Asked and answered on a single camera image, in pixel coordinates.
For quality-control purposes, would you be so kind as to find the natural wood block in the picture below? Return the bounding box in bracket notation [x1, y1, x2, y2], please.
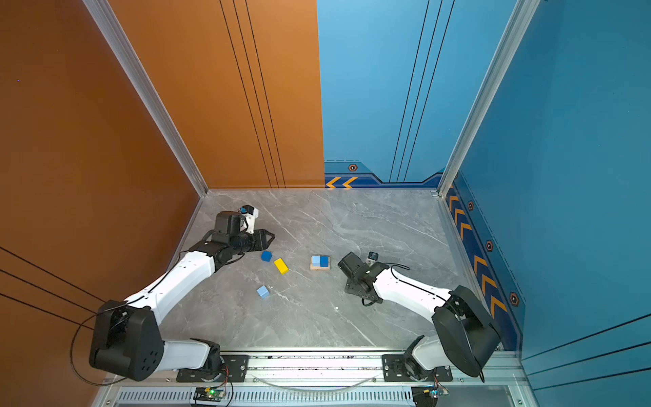
[310, 255, 331, 271]

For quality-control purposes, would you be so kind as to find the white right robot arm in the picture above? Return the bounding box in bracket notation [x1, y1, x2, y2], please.
[337, 256, 502, 381]

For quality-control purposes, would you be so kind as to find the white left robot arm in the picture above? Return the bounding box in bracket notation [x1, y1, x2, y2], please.
[89, 205, 275, 382]

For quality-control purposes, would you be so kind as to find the yellow wood block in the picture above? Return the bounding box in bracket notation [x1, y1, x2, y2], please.
[274, 259, 289, 275]

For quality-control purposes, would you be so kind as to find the right circuit board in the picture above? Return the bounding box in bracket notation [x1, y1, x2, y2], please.
[423, 384, 449, 399]

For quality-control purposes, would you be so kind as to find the circuit board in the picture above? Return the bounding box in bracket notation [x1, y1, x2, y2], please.
[193, 387, 227, 405]
[423, 384, 449, 399]

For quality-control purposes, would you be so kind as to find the left circuit board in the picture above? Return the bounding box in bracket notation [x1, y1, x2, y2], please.
[193, 387, 227, 405]

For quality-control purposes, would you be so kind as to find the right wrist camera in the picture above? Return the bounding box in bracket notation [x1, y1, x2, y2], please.
[337, 252, 382, 280]

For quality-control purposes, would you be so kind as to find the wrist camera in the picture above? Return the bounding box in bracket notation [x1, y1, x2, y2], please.
[240, 205, 259, 233]
[337, 252, 382, 280]

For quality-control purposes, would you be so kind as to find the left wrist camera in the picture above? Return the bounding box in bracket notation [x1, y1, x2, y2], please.
[240, 205, 259, 233]

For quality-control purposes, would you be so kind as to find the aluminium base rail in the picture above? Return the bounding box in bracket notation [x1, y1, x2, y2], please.
[94, 348, 537, 406]

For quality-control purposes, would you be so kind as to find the aluminium corner post left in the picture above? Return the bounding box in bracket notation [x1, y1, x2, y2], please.
[83, 0, 209, 198]

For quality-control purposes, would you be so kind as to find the aluminium corner post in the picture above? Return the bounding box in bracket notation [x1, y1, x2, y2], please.
[83, 0, 209, 198]
[437, 0, 541, 198]

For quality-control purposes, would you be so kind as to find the aluminium corner post right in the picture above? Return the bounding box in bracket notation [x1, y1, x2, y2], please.
[437, 0, 541, 198]

